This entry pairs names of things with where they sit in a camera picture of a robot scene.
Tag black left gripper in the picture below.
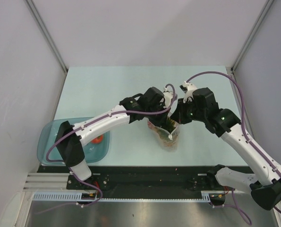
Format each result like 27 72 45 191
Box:
145 101 170 128

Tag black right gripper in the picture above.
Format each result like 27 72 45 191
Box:
170 97 206 125

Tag clear dotted zip top bag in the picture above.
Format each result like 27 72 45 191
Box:
147 120 180 152

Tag fake peach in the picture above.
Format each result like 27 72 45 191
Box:
91 135 104 144

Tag fake pineapple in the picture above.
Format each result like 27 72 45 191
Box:
164 117 179 141

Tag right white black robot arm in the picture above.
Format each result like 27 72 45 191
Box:
171 84 281 210

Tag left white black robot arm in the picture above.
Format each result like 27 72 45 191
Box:
53 87 177 189

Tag teal plastic container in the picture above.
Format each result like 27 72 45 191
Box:
37 117 110 166

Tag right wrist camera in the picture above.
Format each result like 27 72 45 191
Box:
179 81 197 103

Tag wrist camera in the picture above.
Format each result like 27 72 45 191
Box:
163 85 178 107
179 81 197 103

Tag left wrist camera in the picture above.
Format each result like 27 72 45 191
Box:
163 85 178 107

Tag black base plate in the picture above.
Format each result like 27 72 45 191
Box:
37 165 236 201

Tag white slotted cable duct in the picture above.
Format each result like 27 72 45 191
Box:
32 191 213 203

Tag right aluminium frame post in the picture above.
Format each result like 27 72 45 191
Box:
230 0 276 74

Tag aluminium frame post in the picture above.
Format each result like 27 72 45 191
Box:
24 0 68 75
230 0 276 74

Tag left aluminium frame post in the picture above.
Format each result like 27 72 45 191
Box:
24 0 68 75

